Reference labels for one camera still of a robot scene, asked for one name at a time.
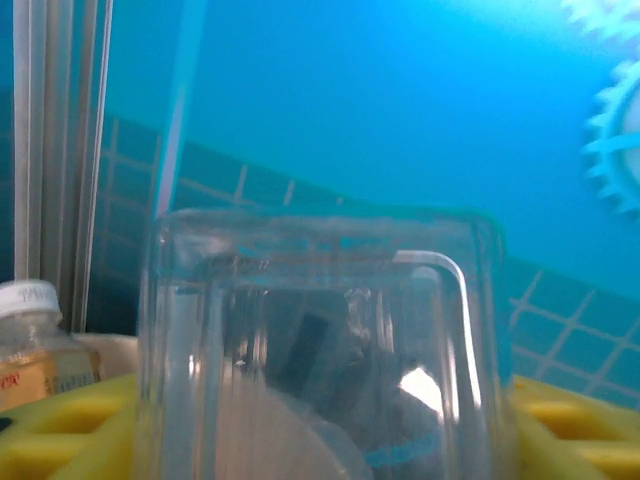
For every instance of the aluminium frame post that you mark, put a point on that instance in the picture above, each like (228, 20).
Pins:
(55, 150)

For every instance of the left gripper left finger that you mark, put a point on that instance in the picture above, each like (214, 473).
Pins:
(65, 440)

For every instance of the amber tea bottle white cap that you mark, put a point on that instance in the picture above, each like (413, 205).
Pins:
(35, 345)

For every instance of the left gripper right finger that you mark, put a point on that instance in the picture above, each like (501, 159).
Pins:
(575, 440)

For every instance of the clear bottle blue label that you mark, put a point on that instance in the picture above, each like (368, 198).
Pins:
(310, 325)

